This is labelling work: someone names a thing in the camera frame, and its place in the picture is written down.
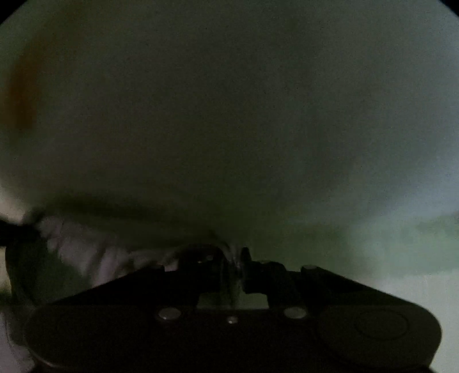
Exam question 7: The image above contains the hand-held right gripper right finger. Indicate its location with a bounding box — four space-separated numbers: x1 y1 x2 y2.
240 247 363 320

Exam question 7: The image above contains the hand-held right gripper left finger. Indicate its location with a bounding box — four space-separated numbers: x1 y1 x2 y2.
95 245 232 321

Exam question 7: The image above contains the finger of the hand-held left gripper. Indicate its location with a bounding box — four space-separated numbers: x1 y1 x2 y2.
0 219 41 248

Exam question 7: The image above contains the lavender towel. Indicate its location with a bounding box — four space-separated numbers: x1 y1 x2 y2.
0 0 459 291

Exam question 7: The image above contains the grid pattern bed sheet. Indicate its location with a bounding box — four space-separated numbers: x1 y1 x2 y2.
251 211 459 373

